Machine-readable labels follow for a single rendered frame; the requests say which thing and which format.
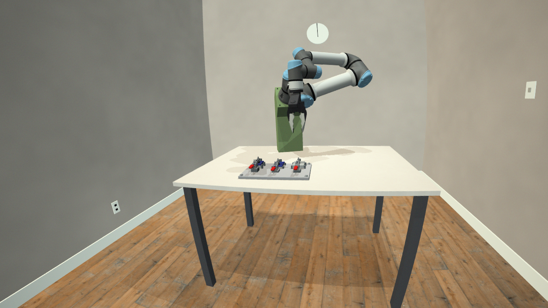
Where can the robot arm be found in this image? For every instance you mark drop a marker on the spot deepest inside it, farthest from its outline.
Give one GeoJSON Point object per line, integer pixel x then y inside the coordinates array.
{"type": "Point", "coordinates": [303, 67]}

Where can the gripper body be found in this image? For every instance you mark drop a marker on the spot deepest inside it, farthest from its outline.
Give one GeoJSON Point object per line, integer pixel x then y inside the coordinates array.
{"type": "Point", "coordinates": [301, 103]}

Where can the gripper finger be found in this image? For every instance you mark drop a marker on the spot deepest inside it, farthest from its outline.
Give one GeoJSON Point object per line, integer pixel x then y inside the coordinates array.
{"type": "Point", "coordinates": [303, 118]}
{"type": "Point", "coordinates": [290, 116]}

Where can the toggle clamp with red handle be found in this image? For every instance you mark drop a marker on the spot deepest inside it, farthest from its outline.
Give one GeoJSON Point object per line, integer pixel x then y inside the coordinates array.
{"type": "Point", "coordinates": [254, 167]}
{"type": "Point", "coordinates": [276, 169]}

